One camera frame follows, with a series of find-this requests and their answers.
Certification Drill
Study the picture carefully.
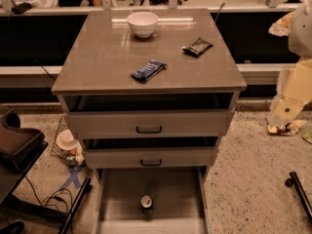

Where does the pepsi can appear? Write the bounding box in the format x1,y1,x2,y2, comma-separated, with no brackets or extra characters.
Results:
140,195,154,216

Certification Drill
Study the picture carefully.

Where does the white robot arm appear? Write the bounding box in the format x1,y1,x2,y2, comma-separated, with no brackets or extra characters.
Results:
268,0,312,127

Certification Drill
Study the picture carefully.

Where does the grey drawer cabinet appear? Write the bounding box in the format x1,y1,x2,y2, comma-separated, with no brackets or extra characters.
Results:
51,8,248,179

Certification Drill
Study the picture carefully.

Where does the top grey drawer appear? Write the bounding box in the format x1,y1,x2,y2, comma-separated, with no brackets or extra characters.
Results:
64,110,234,139

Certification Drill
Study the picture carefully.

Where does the grey drawer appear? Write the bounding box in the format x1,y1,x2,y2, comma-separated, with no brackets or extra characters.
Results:
84,147,218,169
93,168,212,234
64,110,234,139

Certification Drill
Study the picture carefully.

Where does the middle grey drawer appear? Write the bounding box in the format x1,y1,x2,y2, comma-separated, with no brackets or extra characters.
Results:
84,147,218,169

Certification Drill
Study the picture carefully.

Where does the bottom grey drawer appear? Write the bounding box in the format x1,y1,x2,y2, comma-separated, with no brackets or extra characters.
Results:
93,168,212,234

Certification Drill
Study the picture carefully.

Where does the blue snack bag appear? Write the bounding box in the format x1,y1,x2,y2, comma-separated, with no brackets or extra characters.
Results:
131,59,167,82

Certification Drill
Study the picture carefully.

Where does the black snack bag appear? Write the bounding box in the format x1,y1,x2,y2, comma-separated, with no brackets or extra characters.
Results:
182,37,213,58

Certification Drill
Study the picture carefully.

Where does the white bowl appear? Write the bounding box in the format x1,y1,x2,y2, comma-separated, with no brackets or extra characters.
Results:
127,12,158,38

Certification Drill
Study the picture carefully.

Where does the white cup in basket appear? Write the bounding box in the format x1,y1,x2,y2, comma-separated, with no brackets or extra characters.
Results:
56,130,78,151

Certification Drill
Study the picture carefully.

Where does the black stand leg left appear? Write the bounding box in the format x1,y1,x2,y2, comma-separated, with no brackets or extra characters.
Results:
58,177,92,234

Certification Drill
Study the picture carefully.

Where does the black stand leg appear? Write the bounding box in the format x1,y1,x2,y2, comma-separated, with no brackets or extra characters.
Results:
58,177,92,234
285,172,312,223

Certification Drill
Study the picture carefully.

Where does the brown chip bag on floor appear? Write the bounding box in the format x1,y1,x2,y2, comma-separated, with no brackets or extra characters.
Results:
267,120,306,136

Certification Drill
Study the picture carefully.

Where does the green packet on floor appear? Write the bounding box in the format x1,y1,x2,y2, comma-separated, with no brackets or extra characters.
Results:
302,131,312,144

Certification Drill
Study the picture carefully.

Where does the black stand leg right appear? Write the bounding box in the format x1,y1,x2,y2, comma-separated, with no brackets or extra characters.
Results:
285,172,312,223

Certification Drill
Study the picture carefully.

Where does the black device on ledge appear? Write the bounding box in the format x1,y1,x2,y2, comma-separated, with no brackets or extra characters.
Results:
12,2,32,15

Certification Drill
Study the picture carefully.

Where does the wire basket with items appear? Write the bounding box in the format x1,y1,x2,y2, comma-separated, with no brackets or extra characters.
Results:
51,118,85,167

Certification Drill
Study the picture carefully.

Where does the black cable on floor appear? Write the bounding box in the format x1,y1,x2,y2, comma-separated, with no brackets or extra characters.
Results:
23,175,74,234

